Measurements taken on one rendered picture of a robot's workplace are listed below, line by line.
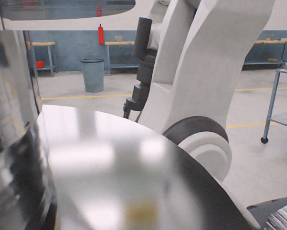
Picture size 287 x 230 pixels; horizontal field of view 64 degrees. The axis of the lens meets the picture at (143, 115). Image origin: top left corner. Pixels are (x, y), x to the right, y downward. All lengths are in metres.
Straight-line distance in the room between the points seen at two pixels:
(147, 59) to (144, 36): 0.06
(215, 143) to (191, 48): 0.15
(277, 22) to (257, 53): 1.17
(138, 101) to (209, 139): 0.30
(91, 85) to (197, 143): 4.53
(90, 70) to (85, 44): 2.83
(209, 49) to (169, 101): 0.10
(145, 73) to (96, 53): 6.94
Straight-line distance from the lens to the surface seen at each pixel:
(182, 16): 0.45
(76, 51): 7.55
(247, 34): 0.39
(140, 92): 0.61
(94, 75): 4.77
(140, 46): 0.59
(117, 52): 7.53
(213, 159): 0.37
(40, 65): 6.91
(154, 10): 0.65
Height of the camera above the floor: 1.21
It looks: 20 degrees down
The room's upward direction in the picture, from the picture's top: straight up
